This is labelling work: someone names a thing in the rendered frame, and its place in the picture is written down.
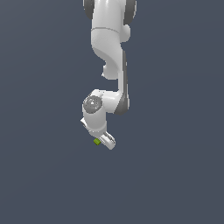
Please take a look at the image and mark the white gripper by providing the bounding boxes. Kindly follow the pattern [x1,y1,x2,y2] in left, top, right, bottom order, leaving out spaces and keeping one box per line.
[97,130,116,151]

